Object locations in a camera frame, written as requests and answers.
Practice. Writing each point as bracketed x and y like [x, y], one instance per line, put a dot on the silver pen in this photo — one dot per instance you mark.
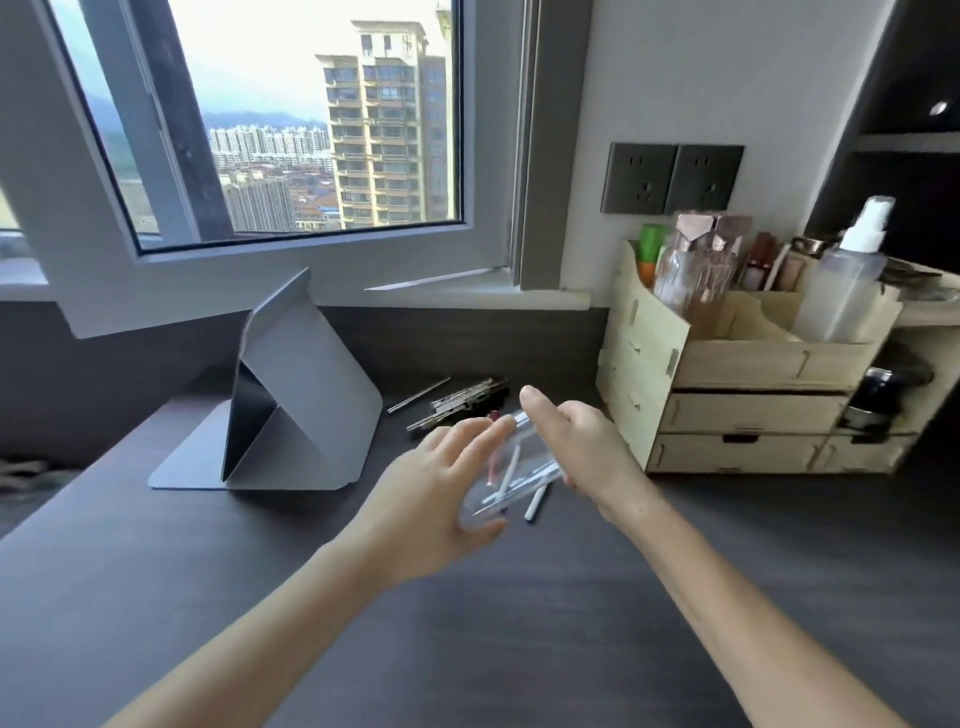
[418, 395]

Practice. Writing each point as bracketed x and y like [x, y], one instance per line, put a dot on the person's left hand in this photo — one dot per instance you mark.
[420, 510]

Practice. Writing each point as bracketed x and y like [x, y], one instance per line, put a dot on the clear spray bottle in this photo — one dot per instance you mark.
[840, 285]

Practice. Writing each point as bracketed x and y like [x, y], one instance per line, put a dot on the person's right hand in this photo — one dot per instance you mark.
[592, 450]

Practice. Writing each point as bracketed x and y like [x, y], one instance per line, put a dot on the wooden desk organizer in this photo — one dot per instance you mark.
[750, 375]

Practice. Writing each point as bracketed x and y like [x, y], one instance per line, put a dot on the person's left thumb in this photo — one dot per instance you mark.
[486, 532]

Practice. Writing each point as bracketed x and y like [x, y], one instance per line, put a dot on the grey window sash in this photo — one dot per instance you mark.
[90, 225]

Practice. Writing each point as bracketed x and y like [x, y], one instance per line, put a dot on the person's left forearm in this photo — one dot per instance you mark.
[262, 637]

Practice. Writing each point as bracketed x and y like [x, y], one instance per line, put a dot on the brown cosmetic tube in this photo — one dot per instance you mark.
[757, 262]

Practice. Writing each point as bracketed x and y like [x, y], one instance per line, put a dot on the green and orange tube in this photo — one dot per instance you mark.
[649, 259]

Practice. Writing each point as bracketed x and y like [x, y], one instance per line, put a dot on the person's right forearm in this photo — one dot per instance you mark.
[720, 600]

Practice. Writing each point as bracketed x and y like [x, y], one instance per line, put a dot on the black and gold pens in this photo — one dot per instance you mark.
[457, 405]

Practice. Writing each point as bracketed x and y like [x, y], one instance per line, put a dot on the glass bottle with pink cap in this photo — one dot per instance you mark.
[694, 277]

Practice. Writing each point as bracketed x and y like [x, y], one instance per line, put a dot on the dark grey wall socket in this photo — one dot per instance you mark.
[703, 178]
[637, 178]

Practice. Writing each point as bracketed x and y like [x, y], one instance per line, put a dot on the clear plastic container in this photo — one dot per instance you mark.
[525, 465]

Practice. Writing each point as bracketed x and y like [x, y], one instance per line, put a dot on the person's right thumb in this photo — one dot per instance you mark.
[540, 412]

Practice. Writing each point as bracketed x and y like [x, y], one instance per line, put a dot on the tablet in grey folio case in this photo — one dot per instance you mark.
[315, 405]

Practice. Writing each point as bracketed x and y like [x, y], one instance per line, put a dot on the pink pen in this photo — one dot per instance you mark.
[492, 457]

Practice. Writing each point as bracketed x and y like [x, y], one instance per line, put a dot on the copper capped cosmetic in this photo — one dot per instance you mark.
[804, 259]

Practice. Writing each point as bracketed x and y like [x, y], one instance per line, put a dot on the long white pen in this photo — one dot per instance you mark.
[521, 484]

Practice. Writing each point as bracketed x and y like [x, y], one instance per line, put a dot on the white pen with dark tip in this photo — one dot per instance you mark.
[536, 504]

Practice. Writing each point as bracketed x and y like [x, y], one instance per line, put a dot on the grey window frame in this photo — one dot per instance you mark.
[551, 150]

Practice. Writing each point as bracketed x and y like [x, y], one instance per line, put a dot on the dark shelf unit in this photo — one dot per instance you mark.
[900, 172]

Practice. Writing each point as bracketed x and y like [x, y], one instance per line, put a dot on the black jar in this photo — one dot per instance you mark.
[881, 394]

